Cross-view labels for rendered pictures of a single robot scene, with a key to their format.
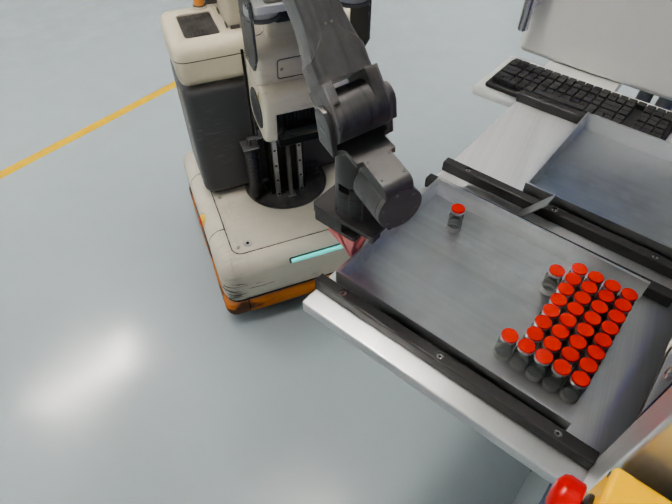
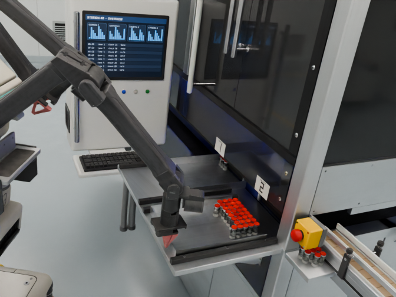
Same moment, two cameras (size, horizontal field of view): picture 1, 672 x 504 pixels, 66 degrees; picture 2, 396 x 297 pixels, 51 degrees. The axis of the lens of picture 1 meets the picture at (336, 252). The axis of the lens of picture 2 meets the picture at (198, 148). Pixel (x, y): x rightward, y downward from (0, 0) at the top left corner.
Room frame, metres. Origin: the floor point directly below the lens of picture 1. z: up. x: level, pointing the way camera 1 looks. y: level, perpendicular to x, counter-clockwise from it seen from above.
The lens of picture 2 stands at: (0.04, 0.94, 1.77)
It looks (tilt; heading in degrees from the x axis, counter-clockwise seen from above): 25 degrees down; 293
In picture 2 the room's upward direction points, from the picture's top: 8 degrees clockwise
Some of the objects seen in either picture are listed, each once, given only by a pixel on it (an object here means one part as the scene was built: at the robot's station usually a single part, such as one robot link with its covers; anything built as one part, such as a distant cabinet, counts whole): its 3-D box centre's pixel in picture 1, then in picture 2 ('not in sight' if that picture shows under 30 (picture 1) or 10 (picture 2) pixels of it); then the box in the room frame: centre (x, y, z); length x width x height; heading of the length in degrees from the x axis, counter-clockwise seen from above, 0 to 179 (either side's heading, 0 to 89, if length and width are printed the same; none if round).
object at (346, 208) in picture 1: (356, 196); (169, 217); (0.51, -0.03, 1.01); 0.10 x 0.07 x 0.07; 50
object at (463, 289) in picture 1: (489, 284); (207, 223); (0.45, -0.21, 0.90); 0.34 x 0.26 x 0.04; 50
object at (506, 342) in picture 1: (505, 344); (233, 232); (0.35, -0.21, 0.90); 0.02 x 0.02 x 0.05
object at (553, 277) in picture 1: (552, 280); (216, 210); (0.45, -0.30, 0.90); 0.02 x 0.02 x 0.05
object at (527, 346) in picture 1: (549, 314); (228, 218); (0.39, -0.28, 0.90); 0.18 x 0.02 x 0.05; 140
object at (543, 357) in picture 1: (566, 323); (234, 217); (0.38, -0.30, 0.90); 0.18 x 0.02 x 0.05; 140
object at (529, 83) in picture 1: (579, 98); (123, 159); (1.05, -0.55, 0.82); 0.40 x 0.14 x 0.02; 50
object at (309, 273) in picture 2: not in sight; (312, 263); (0.07, -0.26, 0.87); 0.14 x 0.13 x 0.02; 51
